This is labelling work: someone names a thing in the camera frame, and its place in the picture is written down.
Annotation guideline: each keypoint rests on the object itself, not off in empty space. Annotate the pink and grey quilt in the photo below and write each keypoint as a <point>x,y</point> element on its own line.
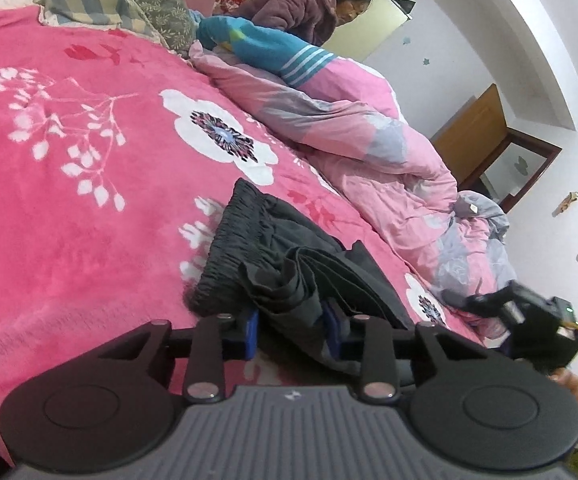
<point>369,160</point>

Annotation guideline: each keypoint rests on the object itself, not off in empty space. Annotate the grey leaf pattern pillow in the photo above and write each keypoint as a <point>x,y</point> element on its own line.
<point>161,10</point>

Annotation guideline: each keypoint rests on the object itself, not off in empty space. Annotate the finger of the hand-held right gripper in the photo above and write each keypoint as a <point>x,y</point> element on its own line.
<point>484,302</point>

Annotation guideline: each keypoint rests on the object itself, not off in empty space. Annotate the pink floral blanket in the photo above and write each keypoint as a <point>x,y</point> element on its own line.
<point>94,210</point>

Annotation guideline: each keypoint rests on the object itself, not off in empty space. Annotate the person's right hand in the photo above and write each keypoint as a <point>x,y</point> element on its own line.
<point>569,382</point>

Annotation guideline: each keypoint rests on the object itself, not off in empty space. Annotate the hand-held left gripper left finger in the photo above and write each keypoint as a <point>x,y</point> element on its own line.
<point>249,331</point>

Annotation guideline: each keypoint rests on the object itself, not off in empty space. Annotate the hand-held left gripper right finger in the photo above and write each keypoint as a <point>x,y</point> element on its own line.
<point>332,331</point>

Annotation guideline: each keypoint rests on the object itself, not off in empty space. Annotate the wooden door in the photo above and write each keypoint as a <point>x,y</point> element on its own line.
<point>474,135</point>

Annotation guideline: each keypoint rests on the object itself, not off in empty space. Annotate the black pants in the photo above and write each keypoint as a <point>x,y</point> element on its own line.
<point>289,260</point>

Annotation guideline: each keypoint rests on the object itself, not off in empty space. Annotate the blue striped cloth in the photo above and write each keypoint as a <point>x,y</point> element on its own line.
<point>264,45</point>

